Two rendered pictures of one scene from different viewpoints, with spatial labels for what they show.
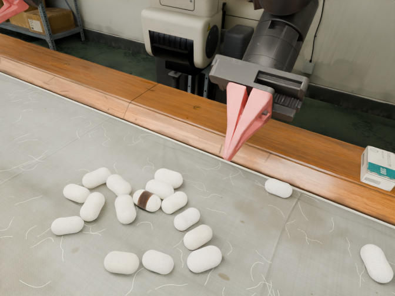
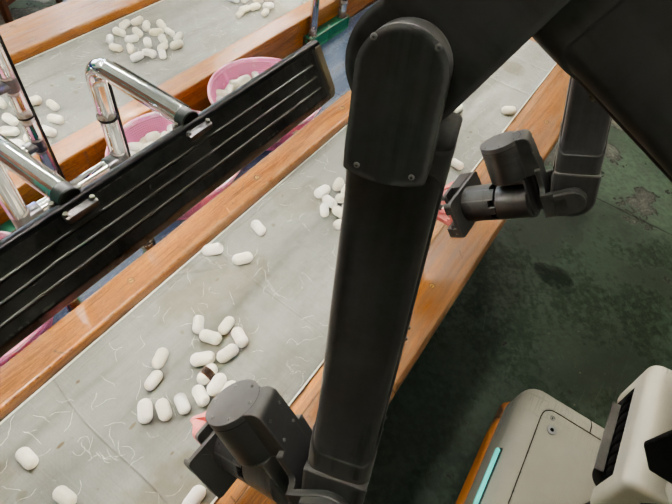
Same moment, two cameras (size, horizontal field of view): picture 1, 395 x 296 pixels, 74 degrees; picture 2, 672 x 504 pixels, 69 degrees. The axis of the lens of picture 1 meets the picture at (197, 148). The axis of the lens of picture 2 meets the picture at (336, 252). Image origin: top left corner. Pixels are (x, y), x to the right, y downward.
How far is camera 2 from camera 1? 0.62 m
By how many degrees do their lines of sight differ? 60
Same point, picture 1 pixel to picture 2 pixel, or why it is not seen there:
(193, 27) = (624, 465)
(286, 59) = (223, 455)
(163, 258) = (150, 381)
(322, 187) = not seen: outside the picture
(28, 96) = not seen: hidden behind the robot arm
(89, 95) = not seen: hidden behind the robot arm
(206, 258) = (140, 409)
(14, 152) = (285, 277)
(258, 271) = (127, 453)
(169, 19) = (641, 417)
